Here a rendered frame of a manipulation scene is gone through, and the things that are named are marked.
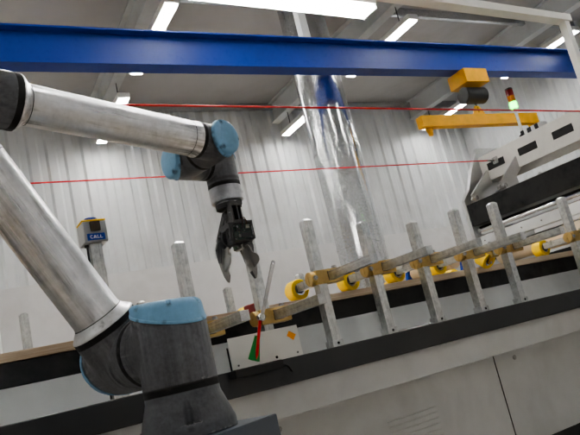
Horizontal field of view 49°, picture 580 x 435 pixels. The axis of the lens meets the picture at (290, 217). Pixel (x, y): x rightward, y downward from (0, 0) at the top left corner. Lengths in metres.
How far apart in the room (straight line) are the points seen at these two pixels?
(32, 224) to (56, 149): 8.58
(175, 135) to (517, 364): 2.12
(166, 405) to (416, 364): 1.38
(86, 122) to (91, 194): 8.38
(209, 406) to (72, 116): 0.64
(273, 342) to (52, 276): 0.92
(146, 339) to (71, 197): 8.49
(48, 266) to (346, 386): 1.22
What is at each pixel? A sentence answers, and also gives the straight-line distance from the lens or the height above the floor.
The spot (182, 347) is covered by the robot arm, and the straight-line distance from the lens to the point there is 1.26.
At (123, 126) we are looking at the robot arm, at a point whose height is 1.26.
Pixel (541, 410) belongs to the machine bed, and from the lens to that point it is 3.24.
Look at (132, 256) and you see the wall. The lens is 9.66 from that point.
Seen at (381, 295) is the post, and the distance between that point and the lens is 2.40.
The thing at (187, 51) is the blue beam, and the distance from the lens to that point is 5.66.
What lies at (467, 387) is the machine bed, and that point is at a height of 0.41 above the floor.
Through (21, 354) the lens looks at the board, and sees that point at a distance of 2.08.
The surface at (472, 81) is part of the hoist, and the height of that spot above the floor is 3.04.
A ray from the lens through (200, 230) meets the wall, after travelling 10.04.
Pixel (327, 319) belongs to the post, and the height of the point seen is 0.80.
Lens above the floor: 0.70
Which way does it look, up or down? 12 degrees up
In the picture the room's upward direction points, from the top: 13 degrees counter-clockwise
